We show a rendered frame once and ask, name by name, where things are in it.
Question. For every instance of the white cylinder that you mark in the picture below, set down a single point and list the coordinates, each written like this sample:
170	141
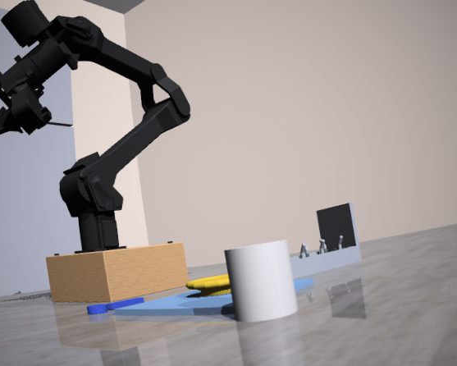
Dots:
261	281

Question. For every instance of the light blue rectangular mat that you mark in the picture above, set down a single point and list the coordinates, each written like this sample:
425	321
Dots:
191	303

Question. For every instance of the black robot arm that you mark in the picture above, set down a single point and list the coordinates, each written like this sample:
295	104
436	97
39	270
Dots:
88	186

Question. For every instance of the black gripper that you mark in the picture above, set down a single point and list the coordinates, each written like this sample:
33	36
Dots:
23	67

